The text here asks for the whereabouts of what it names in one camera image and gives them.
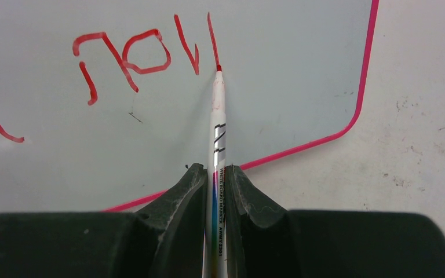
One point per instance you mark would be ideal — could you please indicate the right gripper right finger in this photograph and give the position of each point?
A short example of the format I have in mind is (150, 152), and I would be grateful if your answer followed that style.
(266, 240)

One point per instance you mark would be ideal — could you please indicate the pink framed whiteboard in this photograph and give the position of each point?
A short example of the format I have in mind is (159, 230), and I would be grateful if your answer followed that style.
(105, 102)

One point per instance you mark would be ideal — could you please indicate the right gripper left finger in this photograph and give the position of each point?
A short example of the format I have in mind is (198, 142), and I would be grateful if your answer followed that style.
(163, 239)

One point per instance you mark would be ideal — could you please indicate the white marker pen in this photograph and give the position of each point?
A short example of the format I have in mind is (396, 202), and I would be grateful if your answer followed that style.
(215, 206)

